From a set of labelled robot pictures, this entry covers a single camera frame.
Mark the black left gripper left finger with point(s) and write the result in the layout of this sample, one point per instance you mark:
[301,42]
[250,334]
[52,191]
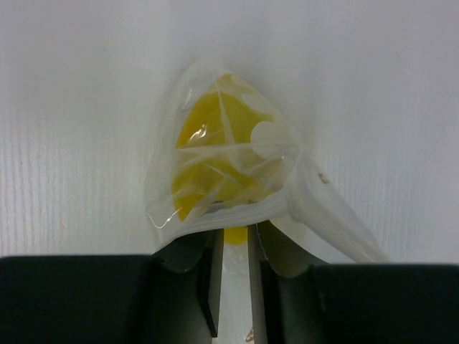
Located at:
[171,296]

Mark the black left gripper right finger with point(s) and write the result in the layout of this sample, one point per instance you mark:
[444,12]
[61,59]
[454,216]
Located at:
[298,298]

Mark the clear zip top bag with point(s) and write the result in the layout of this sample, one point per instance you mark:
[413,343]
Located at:
[307,200]

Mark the yellow fake food slice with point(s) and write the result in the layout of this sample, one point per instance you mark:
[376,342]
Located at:
[233,149]

